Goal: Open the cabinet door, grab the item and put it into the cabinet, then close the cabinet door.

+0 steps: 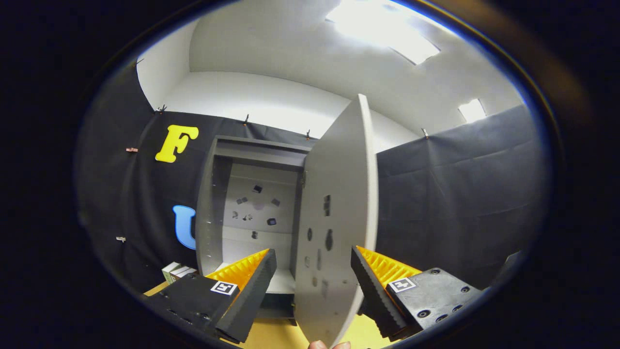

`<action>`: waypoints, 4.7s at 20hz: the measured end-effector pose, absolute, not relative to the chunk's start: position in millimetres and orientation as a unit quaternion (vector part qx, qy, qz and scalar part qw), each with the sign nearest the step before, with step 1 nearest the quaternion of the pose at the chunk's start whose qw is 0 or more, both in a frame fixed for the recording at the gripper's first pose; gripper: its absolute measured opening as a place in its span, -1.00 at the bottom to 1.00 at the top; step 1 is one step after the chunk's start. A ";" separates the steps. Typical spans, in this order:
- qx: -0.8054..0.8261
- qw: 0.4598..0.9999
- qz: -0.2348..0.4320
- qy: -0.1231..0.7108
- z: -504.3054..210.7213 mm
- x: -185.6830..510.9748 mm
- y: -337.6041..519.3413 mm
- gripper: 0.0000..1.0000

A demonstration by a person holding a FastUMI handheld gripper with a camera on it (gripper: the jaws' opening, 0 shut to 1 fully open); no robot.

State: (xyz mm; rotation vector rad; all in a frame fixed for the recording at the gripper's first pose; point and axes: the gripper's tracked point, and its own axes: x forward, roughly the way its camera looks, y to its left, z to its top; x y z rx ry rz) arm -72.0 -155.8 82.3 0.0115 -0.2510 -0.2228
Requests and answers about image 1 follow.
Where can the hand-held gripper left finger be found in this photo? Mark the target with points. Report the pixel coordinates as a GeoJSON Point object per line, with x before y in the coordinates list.
{"type": "Point", "coordinates": [252, 291]}

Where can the black backdrop cloth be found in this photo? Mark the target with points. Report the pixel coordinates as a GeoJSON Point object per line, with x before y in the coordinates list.
{"type": "Point", "coordinates": [460, 194]}

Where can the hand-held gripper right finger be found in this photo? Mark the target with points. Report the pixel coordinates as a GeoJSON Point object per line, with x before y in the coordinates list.
{"type": "Point", "coordinates": [370, 286]}

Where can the green book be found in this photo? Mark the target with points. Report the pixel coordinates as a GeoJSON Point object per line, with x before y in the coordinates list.
{"type": "Point", "coordinates": [168, 272]}

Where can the brown book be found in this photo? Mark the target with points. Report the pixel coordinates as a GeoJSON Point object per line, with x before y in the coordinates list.
{"type": "Point", "coordinates": [177, 273]}
{"type": "Point", "coordinates": [186, 272]}

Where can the small ceiling light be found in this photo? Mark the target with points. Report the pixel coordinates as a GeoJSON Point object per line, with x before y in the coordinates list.
{"type": "Point", "coordinates": [472, 110]}

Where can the dark grey cabinet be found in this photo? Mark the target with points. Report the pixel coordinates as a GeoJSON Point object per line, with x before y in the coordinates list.
{"type": "Point", "coordinates": [256, 194]}

